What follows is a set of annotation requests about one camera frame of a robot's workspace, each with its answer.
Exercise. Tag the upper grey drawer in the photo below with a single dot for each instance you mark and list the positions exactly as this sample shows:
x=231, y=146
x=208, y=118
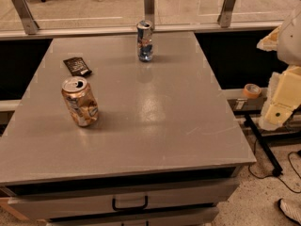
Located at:
x=94, y=202

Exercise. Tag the right metal bracket post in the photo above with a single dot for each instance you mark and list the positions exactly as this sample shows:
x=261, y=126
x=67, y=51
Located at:
x=224, y=18

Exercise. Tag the orange soda can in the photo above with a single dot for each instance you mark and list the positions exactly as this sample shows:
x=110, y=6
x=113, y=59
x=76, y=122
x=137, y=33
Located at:
x=80, y=100

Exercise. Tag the black metal stand leg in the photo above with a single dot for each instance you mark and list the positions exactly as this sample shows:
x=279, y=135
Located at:
x=277, y=171

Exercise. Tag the lower grey drawer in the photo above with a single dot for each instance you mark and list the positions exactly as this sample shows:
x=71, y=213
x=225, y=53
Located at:
x=176, y=217

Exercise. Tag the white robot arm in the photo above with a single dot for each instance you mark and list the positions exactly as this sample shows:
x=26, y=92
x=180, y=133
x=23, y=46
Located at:
x=289, y=39

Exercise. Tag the redbull can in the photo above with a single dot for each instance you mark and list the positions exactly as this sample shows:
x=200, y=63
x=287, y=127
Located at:
x=144, y=40

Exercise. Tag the white shoe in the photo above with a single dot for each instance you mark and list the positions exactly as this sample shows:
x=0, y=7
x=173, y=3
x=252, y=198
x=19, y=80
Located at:
x=291, y=209

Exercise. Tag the orange tape roll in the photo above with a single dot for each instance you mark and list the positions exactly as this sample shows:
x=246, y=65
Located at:
x=252, y=91

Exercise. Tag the grey drawer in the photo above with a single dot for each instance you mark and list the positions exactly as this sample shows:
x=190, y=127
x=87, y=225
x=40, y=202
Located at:
x=94, y=202
x=176, y=217

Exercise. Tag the metal bracket post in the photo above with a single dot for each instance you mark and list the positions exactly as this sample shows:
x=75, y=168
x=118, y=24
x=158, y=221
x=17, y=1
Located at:
x=149, y=10
x=25, y=15
x=224, y=18

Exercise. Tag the left metal bracket post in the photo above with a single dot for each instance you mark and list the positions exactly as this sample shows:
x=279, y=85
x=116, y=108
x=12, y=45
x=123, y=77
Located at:
x=25, y=15

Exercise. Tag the black drawer handle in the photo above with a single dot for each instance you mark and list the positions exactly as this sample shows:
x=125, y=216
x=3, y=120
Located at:
x=135, y=204

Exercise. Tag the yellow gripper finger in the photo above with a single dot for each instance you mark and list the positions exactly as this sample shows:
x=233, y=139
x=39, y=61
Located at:
x=283, y=98
x=269, y=42

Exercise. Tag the middle metal bracket post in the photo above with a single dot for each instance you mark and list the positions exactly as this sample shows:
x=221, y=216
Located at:
x=149, y=10

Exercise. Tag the black snack packet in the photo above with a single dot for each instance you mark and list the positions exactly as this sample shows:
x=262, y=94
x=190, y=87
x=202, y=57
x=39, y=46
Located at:
x=77, y=66

